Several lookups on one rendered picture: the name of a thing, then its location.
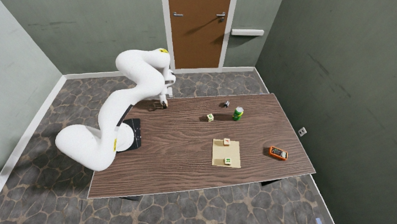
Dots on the beige mat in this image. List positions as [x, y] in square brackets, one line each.
[220, 152]

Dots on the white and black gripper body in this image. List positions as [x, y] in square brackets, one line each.
[163, 98]

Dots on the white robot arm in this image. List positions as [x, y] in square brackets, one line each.
[148, 69]

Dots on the green drink can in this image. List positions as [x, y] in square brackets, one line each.
[237, 113]

